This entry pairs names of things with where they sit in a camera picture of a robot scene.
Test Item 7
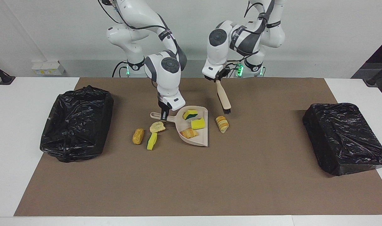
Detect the pale crumbly bread piece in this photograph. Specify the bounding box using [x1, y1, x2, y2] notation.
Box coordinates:
[150, 121, 166, 133]

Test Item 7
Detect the beige hand brush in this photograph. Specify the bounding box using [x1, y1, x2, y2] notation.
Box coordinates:
[216, 80, 232, 114]

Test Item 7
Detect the notched yellow green sponge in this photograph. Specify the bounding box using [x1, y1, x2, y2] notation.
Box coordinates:
[183, 109, 199, 121]

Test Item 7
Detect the orange croissant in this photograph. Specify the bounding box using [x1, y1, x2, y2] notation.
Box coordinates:
[180, 128, 199, 139]

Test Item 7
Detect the yellow green sponge strip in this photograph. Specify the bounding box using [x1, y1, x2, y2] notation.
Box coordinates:
[147, 132, 158, 151]

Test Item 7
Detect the yellow sponge wedge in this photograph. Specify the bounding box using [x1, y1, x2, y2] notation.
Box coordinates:
[191, 117, 206, 130]

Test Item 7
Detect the brown bread roll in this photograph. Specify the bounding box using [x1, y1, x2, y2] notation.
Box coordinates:
[132, 128, 145, 145]

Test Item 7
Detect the beige plastic dustpan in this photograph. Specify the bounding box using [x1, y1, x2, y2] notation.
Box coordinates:
[150, 106, 209, 147]

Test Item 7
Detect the cream striped croissant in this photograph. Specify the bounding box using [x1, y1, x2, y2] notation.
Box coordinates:
[216, 116, 229, 134]

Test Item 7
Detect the black bag lined bin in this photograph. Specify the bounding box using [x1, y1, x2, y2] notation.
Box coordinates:
[40, 85, 114, 163]
[302, 102, 382, 176]

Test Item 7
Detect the brown table mat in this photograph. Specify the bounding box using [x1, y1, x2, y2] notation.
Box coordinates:
[14, 78, 382, 217]

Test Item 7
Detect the black clamp stand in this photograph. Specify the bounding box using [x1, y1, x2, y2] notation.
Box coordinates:
[363, 61, 382, 87]
[0, 60, 16, 86]

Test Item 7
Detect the black base cable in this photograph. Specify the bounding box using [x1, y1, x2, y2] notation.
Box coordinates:
[112, 61, 128, 78]
[226, 62, 242, 78]

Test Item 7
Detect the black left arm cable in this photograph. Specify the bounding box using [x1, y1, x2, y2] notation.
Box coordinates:
[243, 0, 268, 20]

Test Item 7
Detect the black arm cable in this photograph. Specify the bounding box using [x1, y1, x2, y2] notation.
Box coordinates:
[243, 0, 268, 20]
[98, 0, 179, 54]

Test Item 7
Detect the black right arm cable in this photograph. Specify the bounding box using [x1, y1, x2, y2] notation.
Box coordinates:
[98, 0, 179, 54]

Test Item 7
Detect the white wall socket box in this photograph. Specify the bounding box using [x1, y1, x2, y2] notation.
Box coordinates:
[31, 61, 66, 76]

